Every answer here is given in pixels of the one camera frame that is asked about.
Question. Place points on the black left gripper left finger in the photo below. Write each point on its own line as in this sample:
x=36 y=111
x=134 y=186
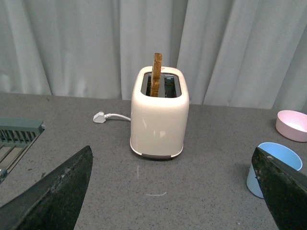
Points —
x=54 y=202

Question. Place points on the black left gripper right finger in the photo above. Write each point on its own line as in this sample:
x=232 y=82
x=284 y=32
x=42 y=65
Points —
x=284 y=190

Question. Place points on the blue plastic cup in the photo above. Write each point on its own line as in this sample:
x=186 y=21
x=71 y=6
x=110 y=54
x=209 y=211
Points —
x=253 y=184
x=283 y=153

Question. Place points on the pink plastic bowl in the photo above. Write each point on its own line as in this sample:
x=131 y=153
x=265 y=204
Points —
x=292 y=125

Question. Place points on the green dish rack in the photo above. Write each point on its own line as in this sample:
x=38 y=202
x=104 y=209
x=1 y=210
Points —
x=16 y=137

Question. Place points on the grey pleated curtain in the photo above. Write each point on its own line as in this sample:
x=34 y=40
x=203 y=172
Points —
x=244 y=53

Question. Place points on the cream white toaster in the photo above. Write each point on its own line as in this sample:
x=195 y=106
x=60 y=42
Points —
x=158 y=124

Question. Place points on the toasted bread slice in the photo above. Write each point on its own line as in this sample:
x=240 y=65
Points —
x=156 y=72

